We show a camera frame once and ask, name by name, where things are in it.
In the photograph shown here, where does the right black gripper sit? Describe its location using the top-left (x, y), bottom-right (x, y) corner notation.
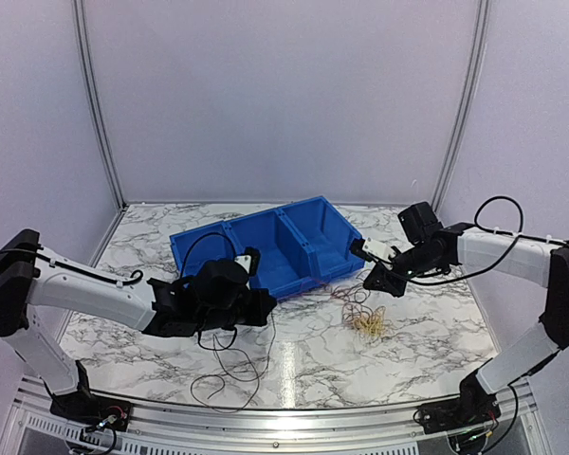
top-left (365, 244), bottom-right (443, 298)

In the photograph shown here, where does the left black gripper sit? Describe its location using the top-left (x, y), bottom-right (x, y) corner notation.
top-left (196, 287), bottom-right (276, 332)

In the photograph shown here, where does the red wire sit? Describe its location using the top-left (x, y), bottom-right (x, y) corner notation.
top-left (189, 277), bottom-right (376, 413)

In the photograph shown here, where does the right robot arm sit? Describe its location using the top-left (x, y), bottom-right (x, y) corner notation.
top-left (350, 202), bottom-right (569, 425)

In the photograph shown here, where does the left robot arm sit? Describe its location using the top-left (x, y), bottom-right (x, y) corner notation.
top-left (0, 229), bottom-right (276, 422)

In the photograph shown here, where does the blue three-compartment plastic bin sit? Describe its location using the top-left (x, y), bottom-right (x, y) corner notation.
top-left (170, 196), bottom-right (365, 300)

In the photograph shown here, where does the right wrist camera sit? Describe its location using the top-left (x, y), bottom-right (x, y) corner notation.
top-left (349, 238), bottom-right (396, 262)

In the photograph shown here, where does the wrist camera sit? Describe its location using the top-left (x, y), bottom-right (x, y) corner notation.
top-left (349, 238), bottom-right (396, 262)
top-left (234, 246), bottom-right (261, 277)

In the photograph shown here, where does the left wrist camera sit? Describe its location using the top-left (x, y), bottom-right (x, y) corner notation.
top-left (234, 246), bottom-right (261, 277)

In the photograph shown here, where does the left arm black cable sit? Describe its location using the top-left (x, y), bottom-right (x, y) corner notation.
top-left (177, 231), bottom-right (241, 352)

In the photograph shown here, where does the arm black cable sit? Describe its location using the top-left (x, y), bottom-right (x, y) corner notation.
top-left (407, 195), bottom-right (569, 286)
top-left (177, 231), bottom-right (241, 352)

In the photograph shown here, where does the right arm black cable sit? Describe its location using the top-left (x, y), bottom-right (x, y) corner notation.
top-left (407, 195), bottom-right (569, 286)

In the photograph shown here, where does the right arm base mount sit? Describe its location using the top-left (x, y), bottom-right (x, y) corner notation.
top-left (413, 398), bottom-right (501, 434)

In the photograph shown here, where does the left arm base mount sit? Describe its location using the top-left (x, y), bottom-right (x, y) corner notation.
top-left (50, 395), bottom-right (133, 431)

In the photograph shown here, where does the aluminium front rail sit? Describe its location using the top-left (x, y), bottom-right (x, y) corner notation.
top-left (9, 373), bottom-right (540, 455)

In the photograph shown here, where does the left aluminium frame post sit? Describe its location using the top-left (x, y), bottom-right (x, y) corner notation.
top-left (72, 0), bottom-right (127, 211)

